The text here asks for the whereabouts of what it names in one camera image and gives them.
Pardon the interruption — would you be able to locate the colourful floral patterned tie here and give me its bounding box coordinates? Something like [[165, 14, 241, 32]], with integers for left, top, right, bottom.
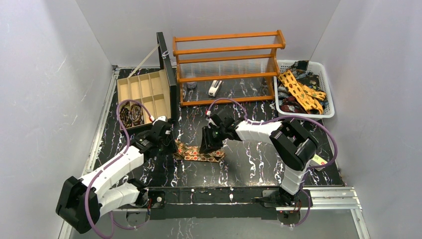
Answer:
[[173, 140, 226, 163]]

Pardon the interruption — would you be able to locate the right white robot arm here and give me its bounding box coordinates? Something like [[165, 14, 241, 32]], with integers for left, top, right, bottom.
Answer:
[[199, 114, 317, 206]]

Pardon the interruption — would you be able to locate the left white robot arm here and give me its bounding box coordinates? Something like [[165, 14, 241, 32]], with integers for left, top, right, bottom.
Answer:
[[55, 116, 177, 234]]

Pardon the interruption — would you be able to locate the rolled brown patterned tie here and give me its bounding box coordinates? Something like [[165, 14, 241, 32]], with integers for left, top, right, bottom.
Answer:
[[130, 104, 144, 126]]

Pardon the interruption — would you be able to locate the white stapler-like object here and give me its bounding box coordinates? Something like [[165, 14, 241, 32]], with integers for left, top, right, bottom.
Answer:
[[208, 80, 222, 97]]

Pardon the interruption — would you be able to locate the rolled dark patterned tie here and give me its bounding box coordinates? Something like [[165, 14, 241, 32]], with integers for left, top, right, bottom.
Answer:
[[119, 102, 132, 128]]

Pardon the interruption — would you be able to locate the black compartment tie box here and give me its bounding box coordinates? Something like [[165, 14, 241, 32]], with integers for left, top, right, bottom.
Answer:
[[117, 32, 178, 133]]

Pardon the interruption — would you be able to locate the grey round object on shelf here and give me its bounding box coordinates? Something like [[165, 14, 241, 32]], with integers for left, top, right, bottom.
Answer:
[[186, 82, 197, 90]]

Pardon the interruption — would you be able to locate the orange wooden shelf rack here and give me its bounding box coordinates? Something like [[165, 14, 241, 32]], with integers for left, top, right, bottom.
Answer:
[[172, 29, 286, 107]]

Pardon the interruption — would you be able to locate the dark red tie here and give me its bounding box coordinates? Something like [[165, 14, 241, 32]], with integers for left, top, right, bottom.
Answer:
[[280, 96, 307, 114]]

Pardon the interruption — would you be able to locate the yellow patterned tie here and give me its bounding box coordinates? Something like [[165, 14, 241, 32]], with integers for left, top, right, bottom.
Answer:
[[277, 70, 327, 115]]

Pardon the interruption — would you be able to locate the small white cardboard box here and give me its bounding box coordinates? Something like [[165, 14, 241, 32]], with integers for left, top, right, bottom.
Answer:
[[310, 154, 328, 171]]

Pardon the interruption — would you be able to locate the white plastic basket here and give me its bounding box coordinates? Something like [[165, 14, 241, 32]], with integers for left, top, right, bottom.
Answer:
[[273, 61, 335, 120]]

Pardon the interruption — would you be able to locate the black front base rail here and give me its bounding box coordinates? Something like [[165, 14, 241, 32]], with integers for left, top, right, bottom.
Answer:
[[141, 186, 314, 221]]

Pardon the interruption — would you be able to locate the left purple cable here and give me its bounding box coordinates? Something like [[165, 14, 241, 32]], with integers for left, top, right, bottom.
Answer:
[[84, 99, 156, 239]]

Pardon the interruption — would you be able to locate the purple cable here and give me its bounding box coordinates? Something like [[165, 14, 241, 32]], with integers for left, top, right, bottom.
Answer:
[[84, 99, 156, 239], [206, 98, 338, 228]]

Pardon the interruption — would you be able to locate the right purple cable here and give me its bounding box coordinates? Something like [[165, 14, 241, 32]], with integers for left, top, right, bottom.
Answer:
[[206, 98, 338, 228]]

